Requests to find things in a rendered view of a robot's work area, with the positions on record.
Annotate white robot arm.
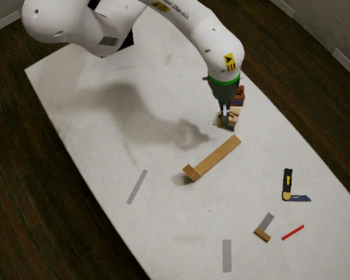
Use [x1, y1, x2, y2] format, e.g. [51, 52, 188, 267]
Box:
[22, 0, 244, 95]

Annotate brown wooden flat bar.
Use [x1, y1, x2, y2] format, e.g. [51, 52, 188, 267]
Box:
[182, 135, 241, 182]

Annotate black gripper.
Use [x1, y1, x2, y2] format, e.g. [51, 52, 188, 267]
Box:
[212, 91, 236, 127]

